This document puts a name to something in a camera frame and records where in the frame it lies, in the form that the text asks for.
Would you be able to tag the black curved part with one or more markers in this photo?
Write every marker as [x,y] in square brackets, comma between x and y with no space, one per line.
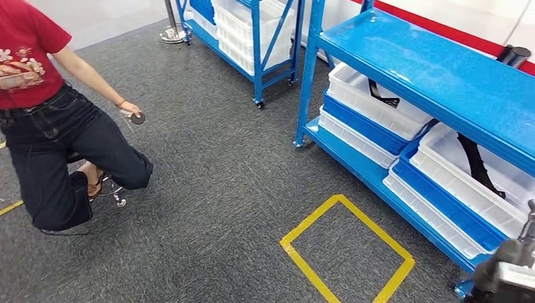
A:
[476,167]
[382,99]

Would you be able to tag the black stanchion post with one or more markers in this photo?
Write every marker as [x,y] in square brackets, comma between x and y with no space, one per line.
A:
[514,56]

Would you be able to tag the black round controller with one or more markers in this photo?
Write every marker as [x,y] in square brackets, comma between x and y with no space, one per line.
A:
[138,118]

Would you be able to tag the chrome stool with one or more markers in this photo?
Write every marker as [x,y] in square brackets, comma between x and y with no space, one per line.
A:
[115,192]

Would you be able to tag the person's left hand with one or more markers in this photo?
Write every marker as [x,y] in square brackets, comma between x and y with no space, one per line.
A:
[130,108]

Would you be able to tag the blue plastic crate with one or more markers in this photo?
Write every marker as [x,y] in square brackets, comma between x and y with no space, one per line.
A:
[447,209]
[368,131]
[205,8]

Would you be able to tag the yellow floor tape square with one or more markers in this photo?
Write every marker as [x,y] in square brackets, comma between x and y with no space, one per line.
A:
[301,261]
[10,208]

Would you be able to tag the person's left forearm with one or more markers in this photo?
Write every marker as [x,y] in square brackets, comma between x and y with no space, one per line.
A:
[96,83]

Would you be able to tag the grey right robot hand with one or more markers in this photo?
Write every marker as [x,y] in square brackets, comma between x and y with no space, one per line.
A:
[489,272]

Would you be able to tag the red barrier belt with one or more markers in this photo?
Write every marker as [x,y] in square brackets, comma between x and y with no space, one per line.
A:
[439,29]
[528,68]

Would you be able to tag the blue steel shelf rack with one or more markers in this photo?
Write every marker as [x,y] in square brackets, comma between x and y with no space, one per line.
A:
[257,62]
[418,67]

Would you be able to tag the white car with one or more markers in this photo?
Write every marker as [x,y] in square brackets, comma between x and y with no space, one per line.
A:
[480,16]

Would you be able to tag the person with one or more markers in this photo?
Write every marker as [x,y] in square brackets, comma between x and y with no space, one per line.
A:
[42,138]

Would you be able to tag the chrome stanchion base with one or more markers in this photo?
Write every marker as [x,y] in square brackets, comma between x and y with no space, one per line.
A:
[171,33]

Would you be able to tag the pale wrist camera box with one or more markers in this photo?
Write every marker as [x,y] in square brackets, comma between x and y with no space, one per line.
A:
[516,276]

